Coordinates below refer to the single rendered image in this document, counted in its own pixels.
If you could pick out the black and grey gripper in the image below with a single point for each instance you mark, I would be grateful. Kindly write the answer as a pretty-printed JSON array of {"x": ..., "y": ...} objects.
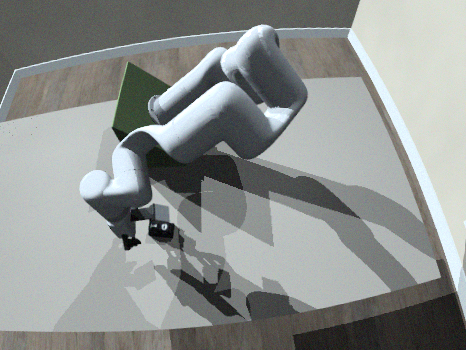
[{"x": 124, "y": 229}]

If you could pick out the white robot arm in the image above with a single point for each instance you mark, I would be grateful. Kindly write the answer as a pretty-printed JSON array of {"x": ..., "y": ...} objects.
[{"x": 222, "y": 113}]

